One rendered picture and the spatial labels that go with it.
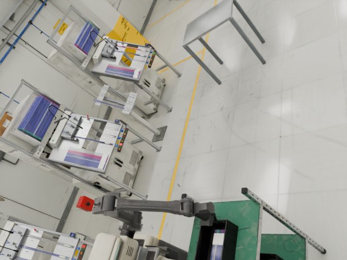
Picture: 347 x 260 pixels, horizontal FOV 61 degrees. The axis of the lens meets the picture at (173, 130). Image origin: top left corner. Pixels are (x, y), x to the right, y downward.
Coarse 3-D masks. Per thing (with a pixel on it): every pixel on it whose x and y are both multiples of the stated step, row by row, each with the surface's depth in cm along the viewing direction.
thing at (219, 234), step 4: (216, 232) 161; (220, 232) 160; (224, 232) 158; (216, 236) 160; (220, 236) 158; (216, 240) 159; (220, 240) 157; (212, 244) 159; (216, 244) 158; (220, 244) 156; (212, 248) 158; (216, 248) 156; (220, 248) 154; (212, 252) 157; (216, 252) 155; (220, 252) 153; (212, 256) 155; (216, 256) 154; (220, 256) 152
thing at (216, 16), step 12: (228, 0) 344; (204, 12) 370; (216, 12) 348; (228, 12) 328; (240, 12) 358; (192, 24) 376; (204, 24) 352; (216, 24) 332; (252, 24) 369; (192, 36) 358; (252, 48) 349; (264, 60) 363
